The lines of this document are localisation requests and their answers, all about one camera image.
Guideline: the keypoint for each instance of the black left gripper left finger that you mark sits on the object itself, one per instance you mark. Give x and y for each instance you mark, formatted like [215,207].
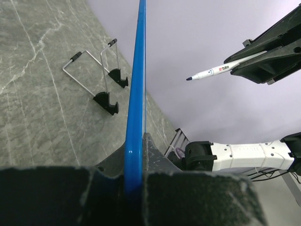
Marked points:
[63,195]

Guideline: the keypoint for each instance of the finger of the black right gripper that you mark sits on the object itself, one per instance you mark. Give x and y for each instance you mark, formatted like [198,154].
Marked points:
[271,66]
[286,31]

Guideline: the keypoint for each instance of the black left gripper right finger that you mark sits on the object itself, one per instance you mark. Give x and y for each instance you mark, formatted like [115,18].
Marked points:
[172,197]

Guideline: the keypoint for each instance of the white blue whiteboard marker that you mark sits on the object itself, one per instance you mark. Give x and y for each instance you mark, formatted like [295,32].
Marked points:
[222,68]

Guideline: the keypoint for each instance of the blue framed whiteboard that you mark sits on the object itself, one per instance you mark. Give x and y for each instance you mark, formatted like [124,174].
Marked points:
[133,157]

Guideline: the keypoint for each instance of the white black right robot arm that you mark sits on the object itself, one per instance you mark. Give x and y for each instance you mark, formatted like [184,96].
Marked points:
[283,155]

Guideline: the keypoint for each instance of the aluminium frame profile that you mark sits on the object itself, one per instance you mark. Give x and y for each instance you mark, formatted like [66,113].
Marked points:
[178,144]

